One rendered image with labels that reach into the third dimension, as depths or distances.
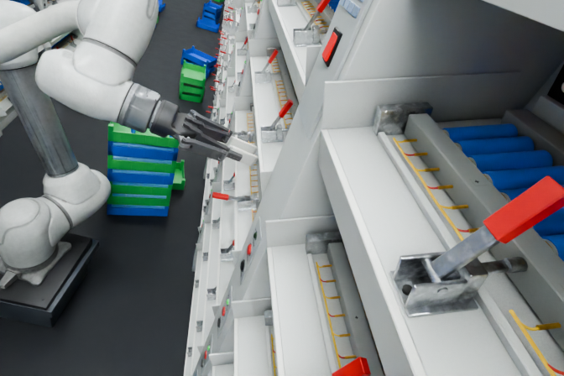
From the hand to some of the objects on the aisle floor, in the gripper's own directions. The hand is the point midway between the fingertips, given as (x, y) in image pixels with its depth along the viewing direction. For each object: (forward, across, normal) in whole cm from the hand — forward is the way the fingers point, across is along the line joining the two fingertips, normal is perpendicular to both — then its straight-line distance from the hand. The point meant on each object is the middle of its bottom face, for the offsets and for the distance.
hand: (242, 151), depth 76 cm
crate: (-12, +75, +107) cm, 131 cm away
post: (+33, -30, +97) cm, 106 cm away
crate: (-7, +98, +106) cm, 145 cm away
